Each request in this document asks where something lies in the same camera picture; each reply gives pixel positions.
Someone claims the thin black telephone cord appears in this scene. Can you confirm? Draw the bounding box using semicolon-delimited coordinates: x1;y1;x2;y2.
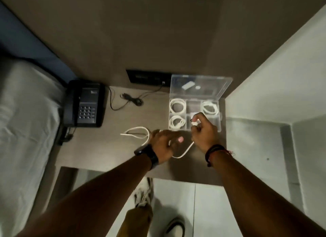
108;83;166;111

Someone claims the person's left forearm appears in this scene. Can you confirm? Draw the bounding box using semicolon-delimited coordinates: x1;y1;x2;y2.
15;154;153;237

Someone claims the black desk telephone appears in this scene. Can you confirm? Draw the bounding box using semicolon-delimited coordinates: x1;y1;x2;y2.
62;79;105;128

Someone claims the white charging cable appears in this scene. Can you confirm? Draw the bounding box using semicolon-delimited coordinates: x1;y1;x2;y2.
120;120;201;159

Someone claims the person's left hand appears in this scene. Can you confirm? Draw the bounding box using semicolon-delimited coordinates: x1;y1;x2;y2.
149;129;184;165

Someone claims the person's right forearm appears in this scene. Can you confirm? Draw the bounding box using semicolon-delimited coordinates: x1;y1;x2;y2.
209;151;326;237

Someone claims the coiled white cable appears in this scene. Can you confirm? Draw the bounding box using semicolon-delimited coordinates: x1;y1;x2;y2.
201;101;219;116
169;115;186;130
170;98;187;115

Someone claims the tan trouser leg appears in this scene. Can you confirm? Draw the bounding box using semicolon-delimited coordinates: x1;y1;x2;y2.
117;204;154;237

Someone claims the bed with white sheet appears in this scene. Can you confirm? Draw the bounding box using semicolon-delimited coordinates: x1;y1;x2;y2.
0;56;67;237

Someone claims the person's right hand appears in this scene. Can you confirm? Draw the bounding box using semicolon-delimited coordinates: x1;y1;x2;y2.
191;112;221;155

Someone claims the black smartwatch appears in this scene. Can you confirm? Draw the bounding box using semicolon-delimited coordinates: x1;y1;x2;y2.
134;144;159;170

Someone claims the blue padded headboard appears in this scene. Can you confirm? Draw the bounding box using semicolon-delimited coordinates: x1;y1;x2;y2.
0;1;77;85

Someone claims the white patterned sneaker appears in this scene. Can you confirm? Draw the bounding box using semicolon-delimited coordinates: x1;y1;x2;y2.
133;178;155;208

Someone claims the clear plastic organizer box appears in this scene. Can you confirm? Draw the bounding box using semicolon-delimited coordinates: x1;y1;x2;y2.
168;74;233;133

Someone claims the black bracelet with red thread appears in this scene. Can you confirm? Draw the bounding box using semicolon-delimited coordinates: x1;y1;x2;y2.
205;144;235;168

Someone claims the black wall socket panel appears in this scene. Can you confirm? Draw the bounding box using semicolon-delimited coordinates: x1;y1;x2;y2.
126;69;173;87

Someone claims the white and black sneaker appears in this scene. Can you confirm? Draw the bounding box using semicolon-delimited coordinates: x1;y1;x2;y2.
164;217;186;237

